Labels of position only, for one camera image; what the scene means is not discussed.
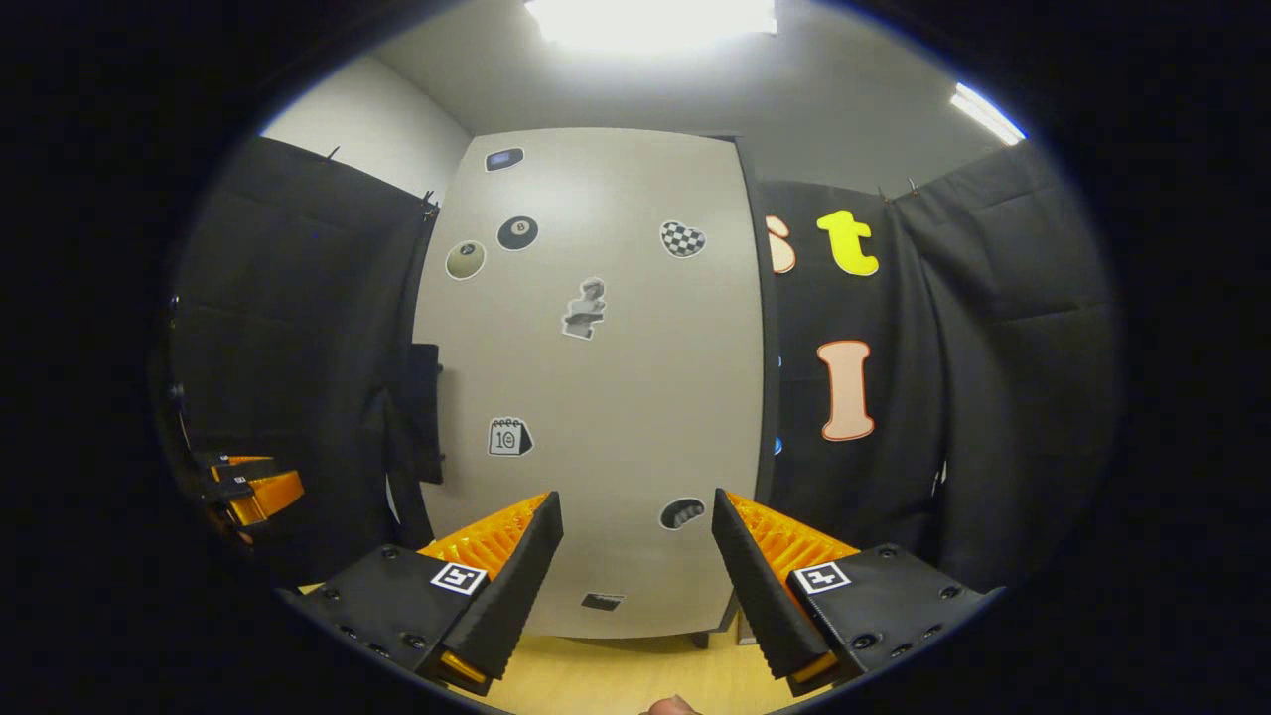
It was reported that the black door handle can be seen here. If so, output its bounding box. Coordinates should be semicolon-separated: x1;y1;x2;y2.
405;343;445;486

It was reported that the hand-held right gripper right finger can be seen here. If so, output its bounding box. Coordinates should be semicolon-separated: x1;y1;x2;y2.
711;487;1004;696

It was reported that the narrow ceiling light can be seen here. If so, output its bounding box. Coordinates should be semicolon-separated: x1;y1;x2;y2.
948;82;1029;147

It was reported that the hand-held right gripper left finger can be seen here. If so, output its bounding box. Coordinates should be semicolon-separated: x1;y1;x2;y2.
301;490;564;696

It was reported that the large ceiling light panel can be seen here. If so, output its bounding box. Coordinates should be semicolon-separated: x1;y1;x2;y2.
524;0;778;53

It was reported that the grey cabinet door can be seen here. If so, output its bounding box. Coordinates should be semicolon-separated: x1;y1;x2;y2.
412;127;771;640

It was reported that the black backdrop cloth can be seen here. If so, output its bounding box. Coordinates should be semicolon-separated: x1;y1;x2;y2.
164;134;1123;597

